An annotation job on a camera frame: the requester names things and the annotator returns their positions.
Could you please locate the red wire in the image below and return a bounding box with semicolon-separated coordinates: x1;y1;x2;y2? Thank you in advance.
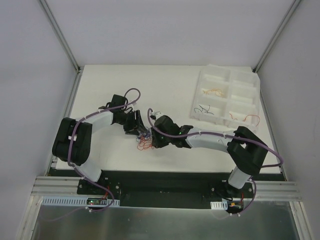
136;138;155;151

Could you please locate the yellow wire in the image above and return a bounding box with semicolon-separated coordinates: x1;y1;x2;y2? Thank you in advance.
202;87;225;98

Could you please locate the orange wire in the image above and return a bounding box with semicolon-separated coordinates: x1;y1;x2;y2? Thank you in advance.
229;112;261;127

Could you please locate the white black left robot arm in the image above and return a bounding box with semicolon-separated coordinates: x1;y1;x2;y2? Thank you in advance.
52;94;148;195

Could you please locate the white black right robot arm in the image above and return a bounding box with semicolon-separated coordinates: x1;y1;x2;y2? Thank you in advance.
148;112;268;198

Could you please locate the white compartment tray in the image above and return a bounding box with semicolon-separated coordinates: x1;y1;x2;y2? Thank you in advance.
190;65;261;133

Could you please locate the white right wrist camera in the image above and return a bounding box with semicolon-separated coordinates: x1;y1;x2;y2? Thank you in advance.
150;111;163;121

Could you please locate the dark blue wire in tray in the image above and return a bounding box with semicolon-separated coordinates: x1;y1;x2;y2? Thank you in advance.
194;104;215;116

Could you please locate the right white cable duct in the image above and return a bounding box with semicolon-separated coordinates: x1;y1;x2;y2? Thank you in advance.
210;201;228;211

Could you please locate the white cable duct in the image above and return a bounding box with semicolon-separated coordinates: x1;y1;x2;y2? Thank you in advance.
210;201;228;211
42;196;120;208

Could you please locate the aluminium frame rail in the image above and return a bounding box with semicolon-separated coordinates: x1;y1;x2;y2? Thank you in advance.
31;176;303;202

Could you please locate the aluminium left corner post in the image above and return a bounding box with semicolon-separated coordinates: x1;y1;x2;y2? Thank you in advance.
37;0;82;73

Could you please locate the aluminium corner post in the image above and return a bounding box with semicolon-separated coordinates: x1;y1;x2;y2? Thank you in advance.
37;0;82;73
252;0;303;73

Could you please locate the left white cable duct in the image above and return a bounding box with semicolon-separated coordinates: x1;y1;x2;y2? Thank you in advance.
42;196;120;208

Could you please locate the aluminium right corner post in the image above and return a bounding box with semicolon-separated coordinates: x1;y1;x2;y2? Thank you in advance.
252;0;303;73

